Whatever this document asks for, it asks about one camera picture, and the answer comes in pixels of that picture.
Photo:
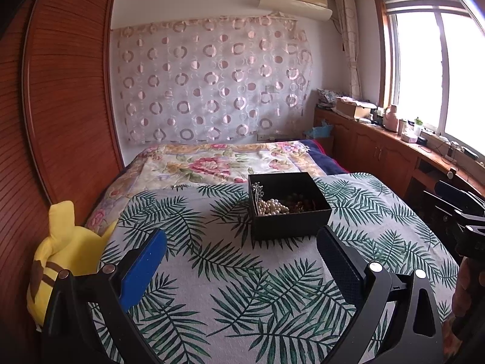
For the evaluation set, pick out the beige window curtain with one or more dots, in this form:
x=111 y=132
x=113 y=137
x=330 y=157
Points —
x=350 y=45

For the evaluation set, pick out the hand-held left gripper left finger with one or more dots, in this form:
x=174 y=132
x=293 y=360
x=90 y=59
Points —
x=146 y=265

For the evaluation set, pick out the white air conditioner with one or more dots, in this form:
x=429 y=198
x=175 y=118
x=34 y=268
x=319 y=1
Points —
x=295 y=2

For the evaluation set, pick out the floral blanket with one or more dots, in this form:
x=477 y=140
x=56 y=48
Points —
x=197 y=163

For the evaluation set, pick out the person's right hand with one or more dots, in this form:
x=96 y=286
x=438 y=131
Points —
x=462 y=292

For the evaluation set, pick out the circle pattern sheer curtain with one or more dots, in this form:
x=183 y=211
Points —
x=212 y=79

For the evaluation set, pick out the wooden cabinet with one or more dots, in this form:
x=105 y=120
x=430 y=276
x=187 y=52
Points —
x=379 y=151

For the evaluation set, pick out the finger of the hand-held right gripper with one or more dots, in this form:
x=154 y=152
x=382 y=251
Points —
x=454 y=189
x=439 y=208

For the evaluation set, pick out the stack of printed cloth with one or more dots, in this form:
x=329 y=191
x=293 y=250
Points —
x=327 y=96

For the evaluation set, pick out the blue plastic bag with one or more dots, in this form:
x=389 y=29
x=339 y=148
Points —
x=318 y=131

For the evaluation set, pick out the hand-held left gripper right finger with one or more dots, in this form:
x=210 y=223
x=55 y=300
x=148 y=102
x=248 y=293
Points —
x=339 y=265

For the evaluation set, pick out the yellow plush toy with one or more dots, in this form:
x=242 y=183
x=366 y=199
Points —
x=60 y=250

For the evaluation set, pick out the black cardboard box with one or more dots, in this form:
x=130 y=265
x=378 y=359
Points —
x=291 y=225

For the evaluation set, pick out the wooden framed window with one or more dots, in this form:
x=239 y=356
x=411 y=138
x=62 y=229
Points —
x=435 y=72

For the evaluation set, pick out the dark blue blanket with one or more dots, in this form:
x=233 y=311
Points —
x=326 y=159

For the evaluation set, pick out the brown cardboard box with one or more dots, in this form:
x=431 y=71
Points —
x=354 y=109

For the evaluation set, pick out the green capped bottle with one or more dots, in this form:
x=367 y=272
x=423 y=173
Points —
x=418 y=126

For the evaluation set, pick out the leaf print cloth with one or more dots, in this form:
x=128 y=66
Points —
x=227 y=273

